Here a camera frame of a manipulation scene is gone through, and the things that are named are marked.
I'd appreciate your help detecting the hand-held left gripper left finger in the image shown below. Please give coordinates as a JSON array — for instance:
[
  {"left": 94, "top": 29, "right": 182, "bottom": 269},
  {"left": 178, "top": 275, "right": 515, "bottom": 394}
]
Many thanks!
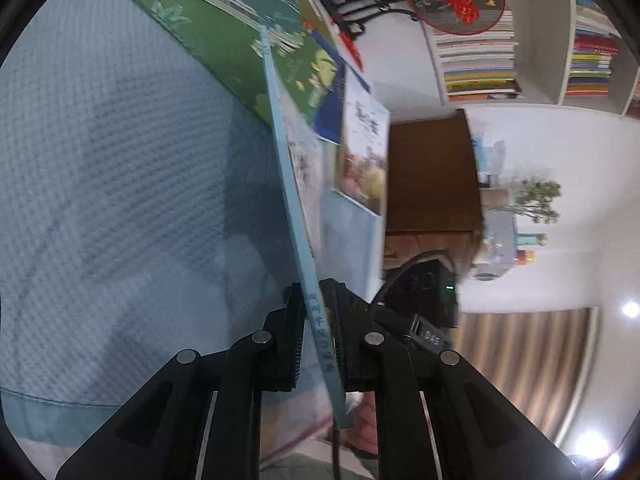
[{"left": 56, "top": 282, "right": 307, "bottom": 480}]

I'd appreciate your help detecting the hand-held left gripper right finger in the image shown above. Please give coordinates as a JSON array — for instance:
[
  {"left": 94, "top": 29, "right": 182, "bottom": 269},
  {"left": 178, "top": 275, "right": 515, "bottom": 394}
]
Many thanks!
[{"left": 319, "top": 277, "right": 582, "bottom": 480}]

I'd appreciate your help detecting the light blue book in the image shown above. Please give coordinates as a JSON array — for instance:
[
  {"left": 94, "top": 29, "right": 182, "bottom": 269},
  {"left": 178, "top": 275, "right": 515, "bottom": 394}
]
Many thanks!
[{"left": 260, "top": 27, "right": 353, "bottom": 431}]

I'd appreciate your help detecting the white illustrated book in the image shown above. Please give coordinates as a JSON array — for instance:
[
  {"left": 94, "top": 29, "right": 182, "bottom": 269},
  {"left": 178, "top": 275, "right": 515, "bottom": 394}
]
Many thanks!
[{"left": 332, "top": 74, "right": 390, "bottom": 218}]

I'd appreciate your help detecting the blue book with red figure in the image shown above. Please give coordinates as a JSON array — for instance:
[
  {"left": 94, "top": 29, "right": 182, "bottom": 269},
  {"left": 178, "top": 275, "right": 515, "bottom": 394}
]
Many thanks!
[{"left": 306, "top": 22, "right": 373, "bottom": 146}]

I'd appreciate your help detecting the green leafy insect book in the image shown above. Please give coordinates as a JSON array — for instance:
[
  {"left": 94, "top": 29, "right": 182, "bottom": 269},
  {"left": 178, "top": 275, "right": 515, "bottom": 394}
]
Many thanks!
[{"left": 131, "top": 0, "right": 346, "bottom": 128}]

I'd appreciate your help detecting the row of shelved books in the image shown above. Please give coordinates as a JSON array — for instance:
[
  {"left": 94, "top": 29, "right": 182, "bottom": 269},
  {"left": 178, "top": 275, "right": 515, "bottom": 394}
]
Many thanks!
[
  {"left": 565, "top": 0, "right": 622, "bottom": 98},
  {"left": 432, "top": 0, "right": 523, "bottom": 100}
]

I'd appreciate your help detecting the person's right hand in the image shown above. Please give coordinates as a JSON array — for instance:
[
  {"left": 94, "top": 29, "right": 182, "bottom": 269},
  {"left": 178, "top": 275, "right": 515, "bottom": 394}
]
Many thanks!
[{"left": 347, "top": 391, "right": 381, "bottom": 460}]

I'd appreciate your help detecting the striped beige curtain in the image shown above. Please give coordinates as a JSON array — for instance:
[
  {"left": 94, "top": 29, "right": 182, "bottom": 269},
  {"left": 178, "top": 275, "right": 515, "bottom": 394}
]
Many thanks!
[{"left": 450, "top": 307, "right": 598, "bottom": 453}]

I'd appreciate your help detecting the brown wooden cabinet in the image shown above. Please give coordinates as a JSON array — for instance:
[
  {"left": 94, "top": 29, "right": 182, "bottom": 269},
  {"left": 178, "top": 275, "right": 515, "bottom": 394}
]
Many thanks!
[{"left": 382, "top": 110, "right": 483, "bottom": 281}]

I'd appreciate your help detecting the small flowering plant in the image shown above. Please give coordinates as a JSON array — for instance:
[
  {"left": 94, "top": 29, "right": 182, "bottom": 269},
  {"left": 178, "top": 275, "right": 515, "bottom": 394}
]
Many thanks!
[{"left": 500, "top": 179, "right": 562, "bottom": 226}]

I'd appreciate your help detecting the light blue box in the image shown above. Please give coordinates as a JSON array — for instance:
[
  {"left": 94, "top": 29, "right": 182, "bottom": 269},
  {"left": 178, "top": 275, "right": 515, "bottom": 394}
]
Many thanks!
[{"left": 472, "top": 135, "right": 506, "bottom": 183}]

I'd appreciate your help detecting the red tassel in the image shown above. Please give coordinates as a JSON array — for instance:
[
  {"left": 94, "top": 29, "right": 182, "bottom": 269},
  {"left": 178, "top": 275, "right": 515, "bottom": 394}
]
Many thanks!
[{"left": 331, "top": 14, "right": 366, "bottom": 68}]

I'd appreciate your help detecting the light blue textured mat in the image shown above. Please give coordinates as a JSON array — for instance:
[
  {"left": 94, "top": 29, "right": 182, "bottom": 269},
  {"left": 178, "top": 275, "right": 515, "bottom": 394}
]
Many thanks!
[{"left": 0, "top": 0, "right": 381, "bottom": 411}]

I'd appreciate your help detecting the white bookshelf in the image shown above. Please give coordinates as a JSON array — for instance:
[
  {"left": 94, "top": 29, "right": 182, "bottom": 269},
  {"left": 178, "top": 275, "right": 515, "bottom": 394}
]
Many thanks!
[{"left": 300, "top": 0, "right": 640, "bottom": 121}]

